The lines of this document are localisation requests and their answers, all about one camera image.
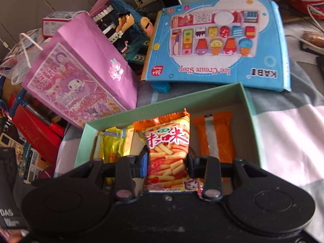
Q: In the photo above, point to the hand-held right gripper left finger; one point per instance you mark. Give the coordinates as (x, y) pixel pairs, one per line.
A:
(144, 162)

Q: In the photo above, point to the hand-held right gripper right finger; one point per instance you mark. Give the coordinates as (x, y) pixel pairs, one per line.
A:
(193, 167)

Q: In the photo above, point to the orange fries snack packet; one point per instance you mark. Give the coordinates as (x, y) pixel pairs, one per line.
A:
(167, 141)

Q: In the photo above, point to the pale green cardboard box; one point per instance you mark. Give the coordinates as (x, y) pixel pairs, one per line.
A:
(164, 101)

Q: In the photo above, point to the toy kitchen box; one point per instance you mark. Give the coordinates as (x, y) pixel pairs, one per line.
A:
(33, 162)

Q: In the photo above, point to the yellow blue-edged snack packet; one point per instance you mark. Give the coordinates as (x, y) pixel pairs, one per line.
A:
(116, 144)

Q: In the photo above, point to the orange silver-striped wafer packet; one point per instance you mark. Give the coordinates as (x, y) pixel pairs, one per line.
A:
(222, 136)

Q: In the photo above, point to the large red box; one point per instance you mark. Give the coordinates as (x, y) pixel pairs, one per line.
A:
(33, 131)

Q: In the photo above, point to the red plastic tube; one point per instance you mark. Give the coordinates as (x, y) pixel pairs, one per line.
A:
(57, 129)

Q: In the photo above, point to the small blue plastic block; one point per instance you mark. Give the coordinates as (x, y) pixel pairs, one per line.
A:
(163, 88)

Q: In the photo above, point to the clear plastic bag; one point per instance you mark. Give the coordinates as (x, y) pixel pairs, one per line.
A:
(22, 65)

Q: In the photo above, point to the pink cartoon gift bag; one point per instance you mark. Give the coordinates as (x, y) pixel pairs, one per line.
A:
(76, 63)

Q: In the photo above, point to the blue toy shop box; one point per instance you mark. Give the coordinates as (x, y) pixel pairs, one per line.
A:
(265, 30)

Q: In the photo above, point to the black flat item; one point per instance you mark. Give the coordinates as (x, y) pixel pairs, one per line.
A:
(308, 52)

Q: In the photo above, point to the black phone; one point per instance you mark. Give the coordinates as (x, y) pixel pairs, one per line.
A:
(172, 0)

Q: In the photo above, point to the white and red car box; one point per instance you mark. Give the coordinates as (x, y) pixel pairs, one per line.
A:
(58, 20)

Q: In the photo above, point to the brown wrapped item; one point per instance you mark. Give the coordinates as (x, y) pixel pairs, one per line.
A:
(313, 37)

